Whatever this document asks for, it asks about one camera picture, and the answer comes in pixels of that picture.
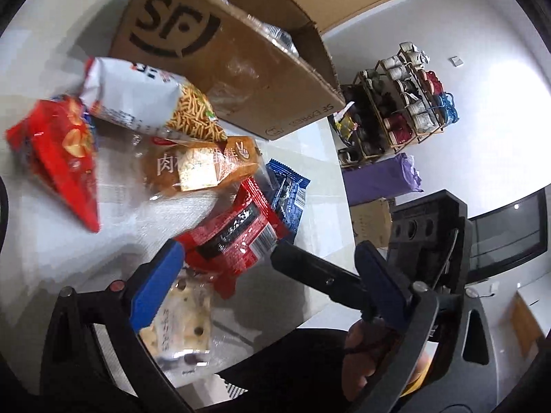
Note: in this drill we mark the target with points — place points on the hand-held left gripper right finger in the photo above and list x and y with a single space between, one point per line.
379 284

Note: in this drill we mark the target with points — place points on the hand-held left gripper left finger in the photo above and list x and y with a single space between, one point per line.
157 284

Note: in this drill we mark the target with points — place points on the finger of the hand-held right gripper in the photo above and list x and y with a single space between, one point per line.
318 273

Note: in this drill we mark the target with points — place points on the clear cracker pack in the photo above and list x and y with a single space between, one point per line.
189 309

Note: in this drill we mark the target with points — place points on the blue snack packet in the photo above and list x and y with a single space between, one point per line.
286 198

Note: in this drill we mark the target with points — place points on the red snack packet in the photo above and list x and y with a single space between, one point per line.
232 232

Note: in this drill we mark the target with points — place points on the orange cake pack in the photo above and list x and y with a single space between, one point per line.
172 167

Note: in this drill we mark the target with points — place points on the red chip bag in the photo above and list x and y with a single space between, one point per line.
64 159

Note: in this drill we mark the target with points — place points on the white noodle snack bag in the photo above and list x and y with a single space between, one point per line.
142 94

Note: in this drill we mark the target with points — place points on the brown cardboard box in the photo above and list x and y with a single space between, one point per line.
241 73

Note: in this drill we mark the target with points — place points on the person's right hand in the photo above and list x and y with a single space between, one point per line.
357 365

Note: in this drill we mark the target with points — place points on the small cardboard box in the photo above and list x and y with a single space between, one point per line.
370 223

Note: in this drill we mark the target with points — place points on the purple rolled mat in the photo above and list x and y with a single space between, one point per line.
379 180

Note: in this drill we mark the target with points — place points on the black television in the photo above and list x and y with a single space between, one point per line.
508 236

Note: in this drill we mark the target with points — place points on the wooden shoe rack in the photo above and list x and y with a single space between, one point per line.
396 107

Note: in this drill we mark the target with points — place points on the wooden cabinet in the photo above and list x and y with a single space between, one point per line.
527 327

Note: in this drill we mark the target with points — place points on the white light switch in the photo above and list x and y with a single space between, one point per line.
456 61

